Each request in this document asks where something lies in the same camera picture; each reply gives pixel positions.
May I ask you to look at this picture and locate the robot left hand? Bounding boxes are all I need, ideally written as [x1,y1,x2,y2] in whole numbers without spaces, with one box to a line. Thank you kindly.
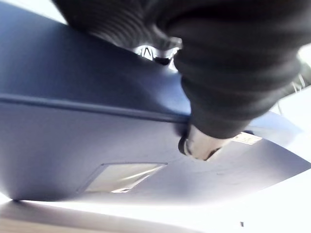
[52,0,311,162]

